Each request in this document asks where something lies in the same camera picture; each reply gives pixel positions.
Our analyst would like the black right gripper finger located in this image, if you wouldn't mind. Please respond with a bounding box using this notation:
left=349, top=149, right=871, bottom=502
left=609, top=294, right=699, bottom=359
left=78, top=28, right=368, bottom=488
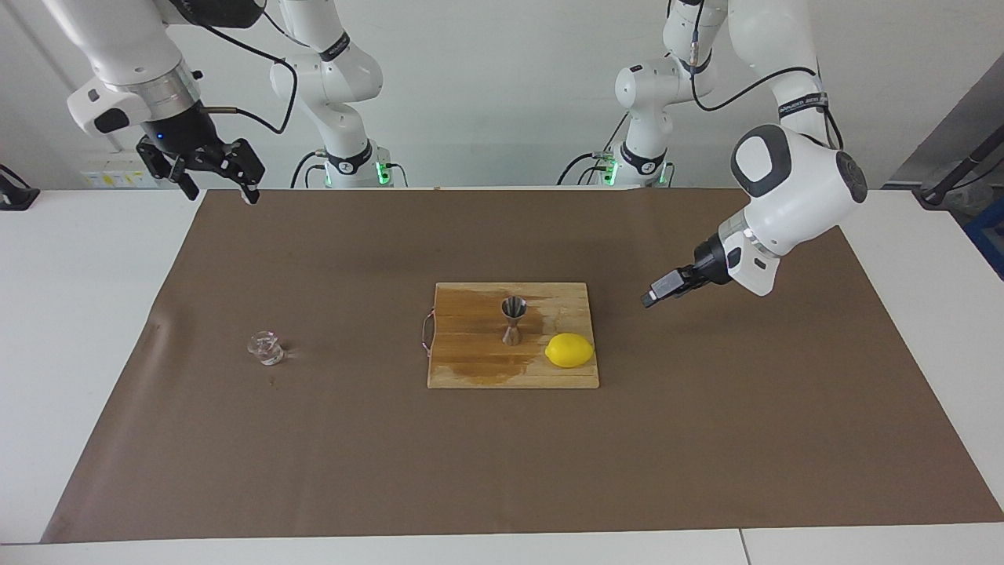
left=137, top=138, right=198, bottom=201
left=196, top=140, right=265, bottom=206

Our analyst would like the blue crate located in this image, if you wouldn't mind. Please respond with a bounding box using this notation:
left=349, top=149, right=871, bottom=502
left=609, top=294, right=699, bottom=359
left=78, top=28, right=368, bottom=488
left=963, top=196, right=1004, bottom=279

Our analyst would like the yellow lemon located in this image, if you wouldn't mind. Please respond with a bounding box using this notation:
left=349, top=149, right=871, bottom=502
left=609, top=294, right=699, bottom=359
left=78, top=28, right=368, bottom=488
left=544, top=333, right=595, bottom=370

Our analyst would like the small clear glass beaker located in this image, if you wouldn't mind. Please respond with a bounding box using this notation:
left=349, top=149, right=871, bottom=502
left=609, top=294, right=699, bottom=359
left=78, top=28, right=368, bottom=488
left=248, top=330, right=285, bottom=366

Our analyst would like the steel double jigger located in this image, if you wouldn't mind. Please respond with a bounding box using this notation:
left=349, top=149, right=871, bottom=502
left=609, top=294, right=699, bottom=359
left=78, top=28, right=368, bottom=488
left=501, top=297, right=528, bottom=347

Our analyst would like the black clamp mount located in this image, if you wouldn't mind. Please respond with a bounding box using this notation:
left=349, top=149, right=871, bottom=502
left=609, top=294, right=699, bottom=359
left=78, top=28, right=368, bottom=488
left=0, top=163, right=40, bottom=211

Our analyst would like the black tripod stand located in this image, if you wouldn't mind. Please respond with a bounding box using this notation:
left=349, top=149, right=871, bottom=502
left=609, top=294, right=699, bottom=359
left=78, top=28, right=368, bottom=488
left=914, top=126, right=1004, bottom=206

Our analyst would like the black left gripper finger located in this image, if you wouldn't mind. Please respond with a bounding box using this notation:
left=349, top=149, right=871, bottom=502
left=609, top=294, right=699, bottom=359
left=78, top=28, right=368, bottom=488
left=641, top=271, right=695, bottom=309

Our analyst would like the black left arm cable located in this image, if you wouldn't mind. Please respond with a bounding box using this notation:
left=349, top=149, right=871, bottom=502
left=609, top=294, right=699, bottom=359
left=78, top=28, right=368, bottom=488
left=689, top=0, right=846, bottom=150

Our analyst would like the wooden cutting board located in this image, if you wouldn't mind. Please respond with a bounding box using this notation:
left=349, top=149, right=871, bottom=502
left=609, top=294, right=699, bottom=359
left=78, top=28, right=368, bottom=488
left=420, top=282, right=601, bottom=390

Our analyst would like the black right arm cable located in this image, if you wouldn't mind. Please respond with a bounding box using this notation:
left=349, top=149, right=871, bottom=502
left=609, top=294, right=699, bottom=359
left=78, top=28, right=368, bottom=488
left=169, top=0, right=300, bottom=136

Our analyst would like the black base cable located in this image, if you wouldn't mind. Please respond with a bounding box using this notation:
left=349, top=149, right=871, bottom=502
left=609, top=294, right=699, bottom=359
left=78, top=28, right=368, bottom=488
left=557, top=110, right=628, bottom=187
left=290, top=151, right=326, bottom=189

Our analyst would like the white wall socket box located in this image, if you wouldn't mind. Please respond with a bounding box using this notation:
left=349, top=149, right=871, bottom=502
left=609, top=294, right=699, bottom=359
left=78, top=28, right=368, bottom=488
left=81, top=155, right=155, bottom=189

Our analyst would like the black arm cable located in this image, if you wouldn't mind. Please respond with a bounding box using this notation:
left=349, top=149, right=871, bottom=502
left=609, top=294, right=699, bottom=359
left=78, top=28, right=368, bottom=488
left=169, top=0, right=300, bottom=136
left=689, top=0, right=846, bottom=150

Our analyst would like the brown paper table mat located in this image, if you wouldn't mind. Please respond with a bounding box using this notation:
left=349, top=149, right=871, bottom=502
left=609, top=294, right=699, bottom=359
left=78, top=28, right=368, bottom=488
left=41, top=187, right=1004, bottom=545

